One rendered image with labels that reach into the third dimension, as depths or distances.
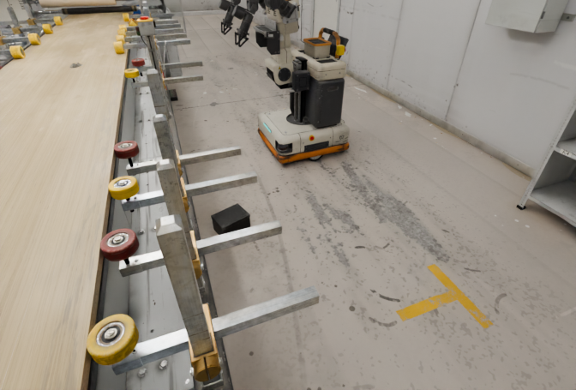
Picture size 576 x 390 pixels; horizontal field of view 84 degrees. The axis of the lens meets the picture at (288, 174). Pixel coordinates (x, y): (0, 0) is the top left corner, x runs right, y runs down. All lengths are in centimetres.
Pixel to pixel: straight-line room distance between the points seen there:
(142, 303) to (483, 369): 142
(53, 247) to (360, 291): 141
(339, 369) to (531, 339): 92
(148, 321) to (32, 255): 34
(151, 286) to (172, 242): 66
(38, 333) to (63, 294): 8
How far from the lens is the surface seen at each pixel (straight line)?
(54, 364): 74
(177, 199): 75
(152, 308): 109
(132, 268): 94
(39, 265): 93
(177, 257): 51
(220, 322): 76
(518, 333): 201
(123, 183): 108
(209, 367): 71
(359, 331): 173
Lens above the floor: 147
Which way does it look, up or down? 34 degrees down
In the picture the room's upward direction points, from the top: straight up
